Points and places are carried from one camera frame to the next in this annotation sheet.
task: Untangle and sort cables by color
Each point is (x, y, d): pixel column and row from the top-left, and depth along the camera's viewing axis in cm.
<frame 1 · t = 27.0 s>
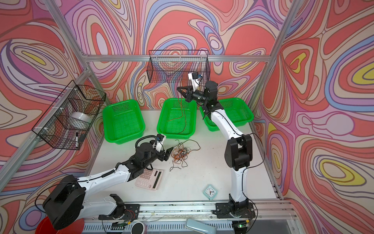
left hand: (168, 144, 83), fingers open
right hand: (177, 92, 78), fingers closed
left green plastic basket: (123, 121, 114), on the table
right green plastic basket: (237, 110, 118), point 4 cm above the table
pink calculator: (149, 179, 84), point 2 cm above the table
teal square clock: (210, 192, 80), point 2 cm above the table

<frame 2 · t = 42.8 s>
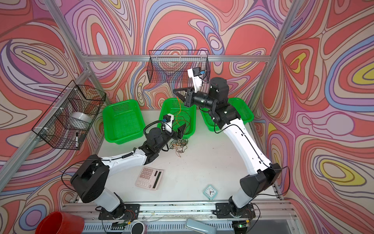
left hand: (181, 122, 79), fingers open
right hand: (173, 95, 61), fingers closed
the named things where they were.

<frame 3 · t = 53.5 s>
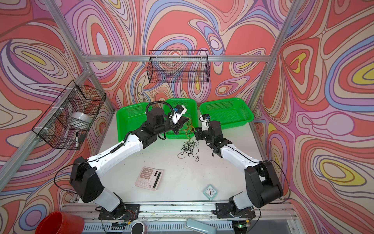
left hand: (189, 118, 74), fingers closed
right hand: (194, 132, 87), fingers closed
left green plastic basket: (129, 118, 116), on the table
the other named things where they were.

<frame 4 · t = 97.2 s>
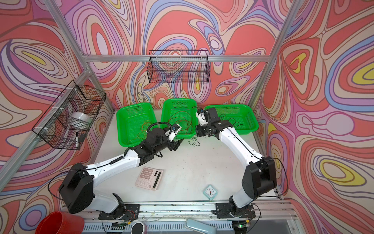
left hand: (180, 134, 80), fingers open
right hand: (198, 134, 85), fingers closed
